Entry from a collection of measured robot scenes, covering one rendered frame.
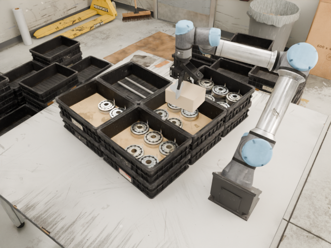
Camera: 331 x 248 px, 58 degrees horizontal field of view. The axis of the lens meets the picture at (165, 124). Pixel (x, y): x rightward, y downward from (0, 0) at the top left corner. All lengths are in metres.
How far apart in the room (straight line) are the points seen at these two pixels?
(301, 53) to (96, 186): 1.14
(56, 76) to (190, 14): 2.55
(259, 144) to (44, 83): 2.09
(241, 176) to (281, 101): 0.37
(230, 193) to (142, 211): 0.43
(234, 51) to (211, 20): 3.21
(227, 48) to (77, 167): 1.00
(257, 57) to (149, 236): 0.94
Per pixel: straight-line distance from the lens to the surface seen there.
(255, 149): 1.26
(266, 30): 3.75
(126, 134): 1.68
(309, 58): 1.33
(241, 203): 1.46
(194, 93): 1.47
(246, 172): 1.41
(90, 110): 1.87
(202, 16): 4.72
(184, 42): 1.34
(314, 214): 2.57
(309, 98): 3.67
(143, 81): 2.08
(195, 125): 1.73
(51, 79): 2.90
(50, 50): 3.39
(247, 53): 1.45
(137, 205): 1.53
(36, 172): 1.79
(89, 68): 3.18
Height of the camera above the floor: 1.97
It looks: 41 degrees down
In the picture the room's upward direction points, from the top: straight up
